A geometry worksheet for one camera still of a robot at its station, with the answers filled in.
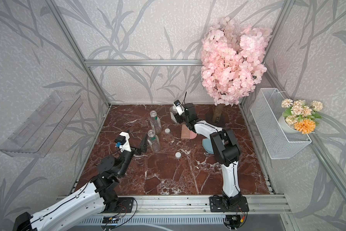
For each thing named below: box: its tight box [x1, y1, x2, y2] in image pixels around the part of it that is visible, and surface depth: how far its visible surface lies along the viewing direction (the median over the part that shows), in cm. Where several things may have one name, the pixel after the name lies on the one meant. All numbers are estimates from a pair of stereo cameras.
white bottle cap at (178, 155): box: [174, 151, 182, 159], surface depth 93 cm
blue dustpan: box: [202, 138, 214, 155], surface depth 98 cm
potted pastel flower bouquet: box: [277, 98, 323, 135], surface depth 56 cm
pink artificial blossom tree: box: [200, 16, 272, 124], surface depth 67 cm
